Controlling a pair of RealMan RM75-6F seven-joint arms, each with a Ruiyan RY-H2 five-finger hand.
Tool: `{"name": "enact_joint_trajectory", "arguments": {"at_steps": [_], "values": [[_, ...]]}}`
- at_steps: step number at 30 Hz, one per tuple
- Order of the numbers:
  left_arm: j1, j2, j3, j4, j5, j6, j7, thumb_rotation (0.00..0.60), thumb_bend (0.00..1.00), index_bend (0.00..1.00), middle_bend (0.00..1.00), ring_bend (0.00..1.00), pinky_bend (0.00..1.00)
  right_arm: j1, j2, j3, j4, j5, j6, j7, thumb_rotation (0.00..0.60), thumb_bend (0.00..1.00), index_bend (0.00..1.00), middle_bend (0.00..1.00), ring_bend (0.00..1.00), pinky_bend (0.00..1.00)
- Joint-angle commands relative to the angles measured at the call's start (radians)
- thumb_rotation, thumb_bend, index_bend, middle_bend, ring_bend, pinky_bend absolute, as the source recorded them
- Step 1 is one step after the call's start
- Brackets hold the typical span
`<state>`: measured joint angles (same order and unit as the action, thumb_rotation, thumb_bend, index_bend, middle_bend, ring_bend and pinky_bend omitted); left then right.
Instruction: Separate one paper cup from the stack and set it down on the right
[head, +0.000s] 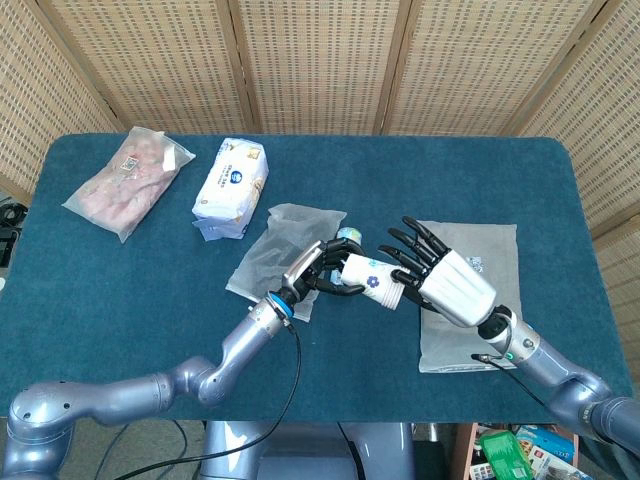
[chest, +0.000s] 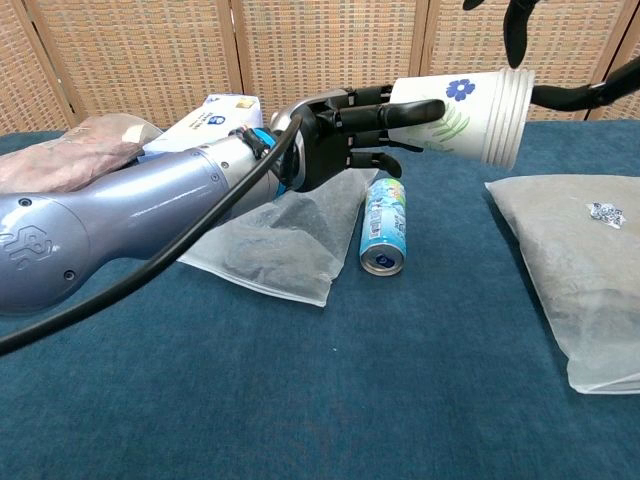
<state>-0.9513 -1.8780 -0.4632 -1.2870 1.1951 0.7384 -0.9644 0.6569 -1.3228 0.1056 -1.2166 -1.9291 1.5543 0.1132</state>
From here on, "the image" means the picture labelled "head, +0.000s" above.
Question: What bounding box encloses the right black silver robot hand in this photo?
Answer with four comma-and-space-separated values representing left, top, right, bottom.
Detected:
378, 215, 498, 330

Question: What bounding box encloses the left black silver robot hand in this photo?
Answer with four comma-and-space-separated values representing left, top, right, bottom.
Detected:
279, 236, 367, 303

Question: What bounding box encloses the bagged dark clothing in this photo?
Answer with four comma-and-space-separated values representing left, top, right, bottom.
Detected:
225, 203, 348, 324

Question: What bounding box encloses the blue drink can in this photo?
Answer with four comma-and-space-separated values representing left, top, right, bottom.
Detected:
330, 226, 364, 287

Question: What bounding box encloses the bagged grey clothing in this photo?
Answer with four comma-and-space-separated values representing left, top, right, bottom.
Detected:
415, 219, 540, 375

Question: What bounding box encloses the white blue tissue pack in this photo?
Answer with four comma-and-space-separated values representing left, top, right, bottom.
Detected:
191, 137, 270, 243

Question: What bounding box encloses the blue carpet table cover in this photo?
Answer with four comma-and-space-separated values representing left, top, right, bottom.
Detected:
0, 133, 634, 425

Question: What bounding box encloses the brown wooden shelf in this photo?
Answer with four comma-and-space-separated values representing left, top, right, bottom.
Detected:
452, 422, 584, 480

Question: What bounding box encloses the green snack package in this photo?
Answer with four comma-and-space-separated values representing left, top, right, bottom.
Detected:
478, 430, 534, 480

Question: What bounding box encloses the blue printed box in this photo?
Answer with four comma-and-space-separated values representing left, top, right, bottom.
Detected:
514, 424, 577, 462

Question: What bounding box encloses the silver-blue robot torso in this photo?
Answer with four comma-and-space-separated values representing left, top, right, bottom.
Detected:
199, 421, 416, 480

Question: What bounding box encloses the bagged pink clothing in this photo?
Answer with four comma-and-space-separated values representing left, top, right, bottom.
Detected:
61, 125, 197, 244

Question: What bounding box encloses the white picture box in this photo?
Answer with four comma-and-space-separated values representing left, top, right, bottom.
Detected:
528, 449, 572, 480

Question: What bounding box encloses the woven bamboo folding screen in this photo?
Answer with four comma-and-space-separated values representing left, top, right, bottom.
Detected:
0, 0, 640, 346

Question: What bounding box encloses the black equipment on floor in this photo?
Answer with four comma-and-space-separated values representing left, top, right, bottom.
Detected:
0, 197, 29, 269

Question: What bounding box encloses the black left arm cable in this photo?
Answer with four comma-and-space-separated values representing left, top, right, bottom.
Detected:
122, 319, 303, 480

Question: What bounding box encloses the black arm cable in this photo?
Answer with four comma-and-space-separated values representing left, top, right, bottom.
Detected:
122, 319, 303, 480
471, 352, 554, 409

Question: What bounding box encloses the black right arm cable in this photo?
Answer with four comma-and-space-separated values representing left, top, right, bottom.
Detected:
471, 352, 554, 409

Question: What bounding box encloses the black torso cable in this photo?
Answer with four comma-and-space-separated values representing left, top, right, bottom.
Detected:
336, 422, 362, 474

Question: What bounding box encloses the blue floor cable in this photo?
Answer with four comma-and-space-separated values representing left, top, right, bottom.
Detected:
97, 419, 189, 476

